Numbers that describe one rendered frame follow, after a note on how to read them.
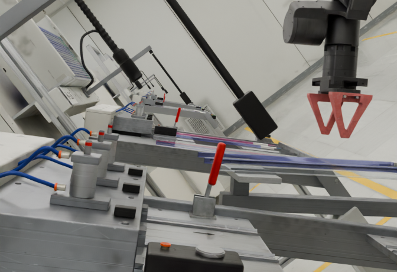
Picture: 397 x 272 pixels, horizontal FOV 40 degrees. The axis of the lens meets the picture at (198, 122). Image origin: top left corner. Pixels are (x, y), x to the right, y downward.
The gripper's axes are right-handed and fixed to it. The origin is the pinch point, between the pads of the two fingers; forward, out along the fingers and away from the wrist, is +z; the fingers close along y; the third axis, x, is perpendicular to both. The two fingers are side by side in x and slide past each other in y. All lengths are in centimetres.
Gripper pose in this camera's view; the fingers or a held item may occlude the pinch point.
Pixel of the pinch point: (334, 131)
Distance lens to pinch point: 97.2
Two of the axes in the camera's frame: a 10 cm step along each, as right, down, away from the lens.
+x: 9.9, 0.6, 1.1
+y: 1.0, 0.4, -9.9
